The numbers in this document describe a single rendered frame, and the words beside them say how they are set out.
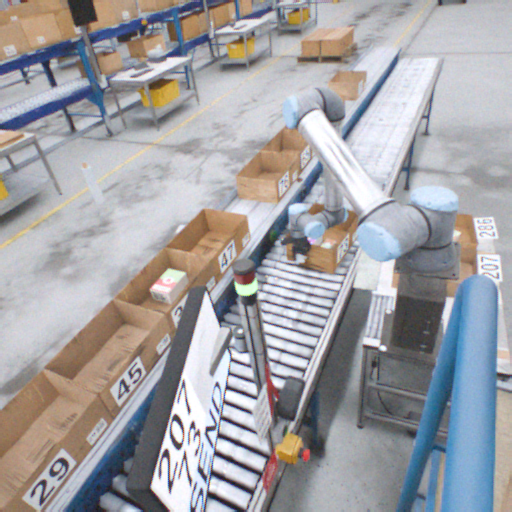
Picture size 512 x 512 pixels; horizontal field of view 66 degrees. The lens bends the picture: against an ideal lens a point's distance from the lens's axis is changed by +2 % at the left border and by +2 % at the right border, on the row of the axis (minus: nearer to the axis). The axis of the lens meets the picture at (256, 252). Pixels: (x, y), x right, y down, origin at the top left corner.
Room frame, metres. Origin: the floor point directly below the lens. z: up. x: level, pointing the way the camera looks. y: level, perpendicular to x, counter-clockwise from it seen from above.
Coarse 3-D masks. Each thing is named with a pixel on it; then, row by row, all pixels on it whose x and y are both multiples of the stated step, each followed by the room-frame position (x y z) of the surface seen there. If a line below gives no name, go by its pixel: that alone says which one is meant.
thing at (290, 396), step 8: (288, 376) 0.76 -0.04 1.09; (288, 384) 0.73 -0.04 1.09; (296, 384) 0.72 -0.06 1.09; (304, 384) 0.73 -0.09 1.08; (280, 392) 0.71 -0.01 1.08; (288, 392) 0.70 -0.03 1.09; (296, 392) 0.70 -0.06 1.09; (280, 400) 0.68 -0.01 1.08; (288, 400) 0.67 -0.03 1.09; (296, 400) 0.67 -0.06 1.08; (280, 408) 0.66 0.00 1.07; (288, 408) 0.65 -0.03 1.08; (296, 408) 0.66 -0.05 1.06
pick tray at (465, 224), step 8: (464, 216) 1.81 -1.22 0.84; (472, 216) 1.78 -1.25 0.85; (456, 224) 1.82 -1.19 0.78; (464, 224) 1.81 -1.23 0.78; (472, 224) 1.74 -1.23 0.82; (464, 232) 1.76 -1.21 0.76; (472, 232) 1.70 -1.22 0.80; (464, 240) 1.69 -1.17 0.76; (472, 240) 1.65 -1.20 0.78; (472, 248) 1.55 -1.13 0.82
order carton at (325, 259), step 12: (348, 216) 1.93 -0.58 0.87; (336, 228) 1.97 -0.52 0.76; (348, 228) 1.75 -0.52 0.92; (324, 240) 1.88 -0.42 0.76; (336, 240) 1.86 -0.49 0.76; (348, 240) 1.75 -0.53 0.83; (288, 252) 1.74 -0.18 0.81; (312, 252) 1.65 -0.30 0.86; (324, 252) 1.61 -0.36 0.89; (336, 252) 1.61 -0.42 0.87; (312, 264) 1.65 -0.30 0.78; (324, 264) 1.61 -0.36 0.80; (336, 264) 1.61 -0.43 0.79
